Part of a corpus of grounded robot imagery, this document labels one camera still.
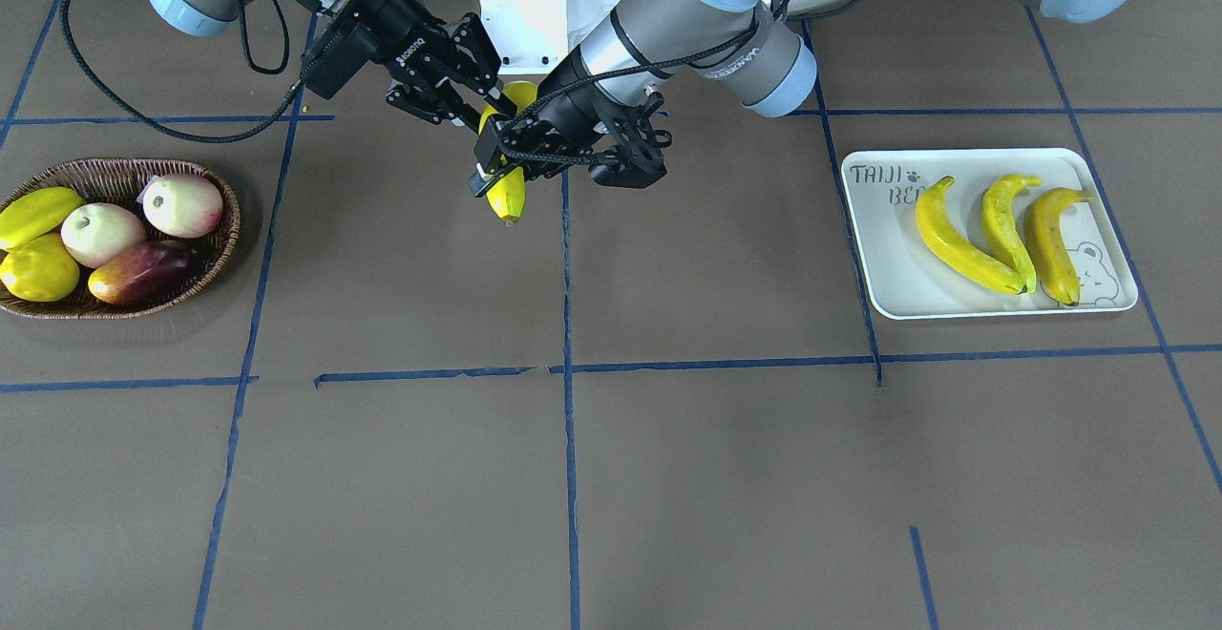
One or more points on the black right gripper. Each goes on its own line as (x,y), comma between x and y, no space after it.
(399,15)

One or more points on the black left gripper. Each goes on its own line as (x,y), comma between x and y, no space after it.
(570,111)

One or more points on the yellow banana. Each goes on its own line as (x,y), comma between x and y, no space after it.
(951,247)
(507,196)
(1045,244)
(1000,227)

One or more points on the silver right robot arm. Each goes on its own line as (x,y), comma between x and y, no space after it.
(211,17)

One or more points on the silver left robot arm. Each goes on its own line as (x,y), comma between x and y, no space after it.
(604,61)

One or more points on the brown wicker basket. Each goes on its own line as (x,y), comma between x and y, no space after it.
(119,180)

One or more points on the dark red fruit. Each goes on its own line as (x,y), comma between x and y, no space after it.
(143,273)

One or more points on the white bear tray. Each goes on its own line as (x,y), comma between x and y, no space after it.
(906,281)

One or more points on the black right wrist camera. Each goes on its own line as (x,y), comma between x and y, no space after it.
(336,56)

